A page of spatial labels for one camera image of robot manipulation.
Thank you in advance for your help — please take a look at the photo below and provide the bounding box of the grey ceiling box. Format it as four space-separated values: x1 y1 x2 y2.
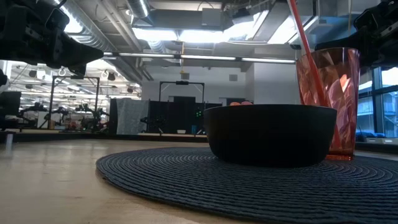
201 7 223 27

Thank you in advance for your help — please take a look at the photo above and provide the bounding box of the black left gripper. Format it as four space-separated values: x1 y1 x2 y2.
17 0 104 76

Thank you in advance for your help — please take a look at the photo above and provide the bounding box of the long linear ceiling light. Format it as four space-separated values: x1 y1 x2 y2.
102 50 298 65

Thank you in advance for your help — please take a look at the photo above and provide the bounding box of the black partition cabinet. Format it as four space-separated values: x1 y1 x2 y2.
147 98 223 135

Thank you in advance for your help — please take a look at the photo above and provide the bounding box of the red-orange drinking straw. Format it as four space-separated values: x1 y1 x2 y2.
286 0 331 108

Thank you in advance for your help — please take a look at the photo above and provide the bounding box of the black bowl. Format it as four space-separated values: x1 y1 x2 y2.
203 103 338 169

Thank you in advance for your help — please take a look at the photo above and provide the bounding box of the round silver ceiling duct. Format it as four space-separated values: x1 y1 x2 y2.
126 0 150 19

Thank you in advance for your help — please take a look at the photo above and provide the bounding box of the rectangular metal air duct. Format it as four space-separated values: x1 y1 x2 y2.
251 0 321 45

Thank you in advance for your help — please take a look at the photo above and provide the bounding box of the round dark woven placemat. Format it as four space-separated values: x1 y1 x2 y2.
95 147 398 224

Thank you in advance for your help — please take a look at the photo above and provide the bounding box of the grey cloth panel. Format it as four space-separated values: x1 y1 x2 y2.
115 97 150 136

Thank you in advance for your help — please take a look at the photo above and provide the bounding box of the orange faceted plastic tumbler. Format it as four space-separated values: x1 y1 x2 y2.
295 47 362 162

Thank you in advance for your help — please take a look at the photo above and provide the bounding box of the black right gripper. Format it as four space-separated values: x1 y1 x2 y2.
315 0 398 68

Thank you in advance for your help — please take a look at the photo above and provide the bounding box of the blue bundle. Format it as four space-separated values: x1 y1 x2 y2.
356 131 387 142

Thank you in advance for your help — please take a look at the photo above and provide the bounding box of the black camera gantry frame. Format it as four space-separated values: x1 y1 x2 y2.
159 80 206 102
47 75 101 127

